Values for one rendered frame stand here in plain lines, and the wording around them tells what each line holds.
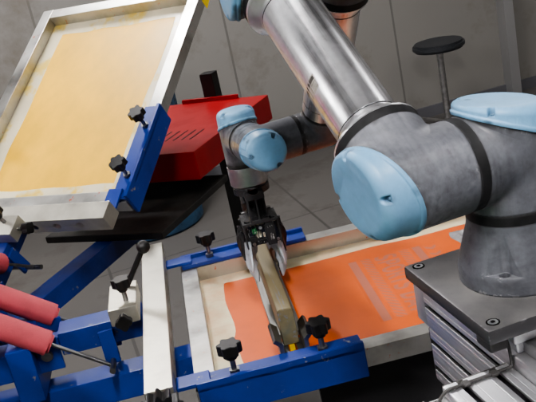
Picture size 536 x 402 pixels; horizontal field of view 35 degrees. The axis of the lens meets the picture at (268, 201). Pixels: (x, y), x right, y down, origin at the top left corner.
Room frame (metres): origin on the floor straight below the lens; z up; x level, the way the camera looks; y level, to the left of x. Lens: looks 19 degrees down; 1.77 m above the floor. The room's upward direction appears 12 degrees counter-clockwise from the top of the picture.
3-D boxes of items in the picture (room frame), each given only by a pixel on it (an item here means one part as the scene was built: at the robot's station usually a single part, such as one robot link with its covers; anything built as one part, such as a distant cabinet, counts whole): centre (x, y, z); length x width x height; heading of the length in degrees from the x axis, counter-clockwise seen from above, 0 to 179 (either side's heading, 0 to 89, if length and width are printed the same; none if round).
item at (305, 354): (1.34, 0.04, 0.98); 0.30 x 0.05 x 0.07; 94
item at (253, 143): (1.50, -0.02, 1.35); 0.11 x 0.11 x 0.08; 17
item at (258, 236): (1.59, 0.03, 1.19); 0.09 x 0.08 x 0.12; 4
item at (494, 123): (0.98, -0.29, 1.42); 0.13 x 0.12 x 0.14; 107
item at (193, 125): (2.83, 0.26, 1.06); 0.61 x 0.46 x 0.12; 154
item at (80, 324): (1.59, 0.38, 1.02); 0.17 x 0.06 x 0.05; 94
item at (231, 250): (1.89, 0.08, 0.98); 0.30 x 0.05 x 0.07; 94
